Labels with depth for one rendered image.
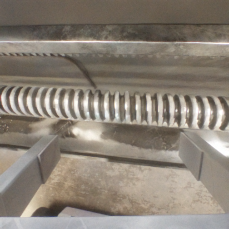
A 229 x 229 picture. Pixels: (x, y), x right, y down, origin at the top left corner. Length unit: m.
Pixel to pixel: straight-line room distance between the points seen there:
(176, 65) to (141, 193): 0.78
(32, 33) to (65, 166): 0.86
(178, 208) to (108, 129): 0.63
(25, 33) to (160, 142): 0.43
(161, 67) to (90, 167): 0.78
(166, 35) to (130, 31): 0.04
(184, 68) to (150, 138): 0.29
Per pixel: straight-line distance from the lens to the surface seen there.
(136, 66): 0.26
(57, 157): 0.17
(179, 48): 0.18
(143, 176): 0.93
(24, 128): 0.63
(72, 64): 0.27
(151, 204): 0.97
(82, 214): 0.93
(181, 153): 0.17
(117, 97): 0.18
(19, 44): 0.22
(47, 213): 1.04
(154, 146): 0.51
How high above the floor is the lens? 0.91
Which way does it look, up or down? 79 degrees down
